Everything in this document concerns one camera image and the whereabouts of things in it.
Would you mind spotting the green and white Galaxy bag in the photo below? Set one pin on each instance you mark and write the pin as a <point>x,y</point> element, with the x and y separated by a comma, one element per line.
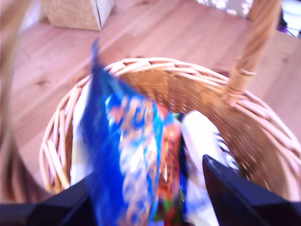
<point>202,136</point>

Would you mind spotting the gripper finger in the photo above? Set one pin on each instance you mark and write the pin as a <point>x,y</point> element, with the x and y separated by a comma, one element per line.
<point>230,200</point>
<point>80,207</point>

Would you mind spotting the beige textured box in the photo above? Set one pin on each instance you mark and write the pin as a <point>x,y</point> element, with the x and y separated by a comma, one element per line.
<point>75,14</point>

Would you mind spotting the blue Terry's orange eggs bag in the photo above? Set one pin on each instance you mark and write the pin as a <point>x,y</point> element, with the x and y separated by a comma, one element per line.
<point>122,153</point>

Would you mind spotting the white Maltesers mini bunnies bag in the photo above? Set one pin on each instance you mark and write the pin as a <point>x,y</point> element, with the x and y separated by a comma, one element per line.
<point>78,141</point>

